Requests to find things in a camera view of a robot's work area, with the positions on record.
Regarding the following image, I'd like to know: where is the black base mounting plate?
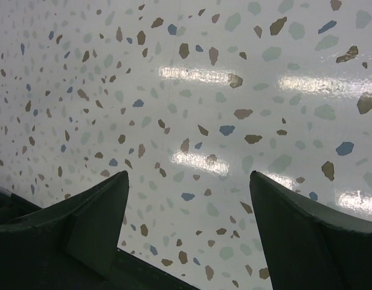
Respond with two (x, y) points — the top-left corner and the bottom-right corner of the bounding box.
(0, 182), (202, 290)

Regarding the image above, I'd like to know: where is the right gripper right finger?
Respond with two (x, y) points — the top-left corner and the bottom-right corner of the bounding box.
(249, 171), (372, 289)

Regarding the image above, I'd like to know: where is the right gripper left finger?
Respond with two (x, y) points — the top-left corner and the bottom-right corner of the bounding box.
(0, 171), (129, 289)

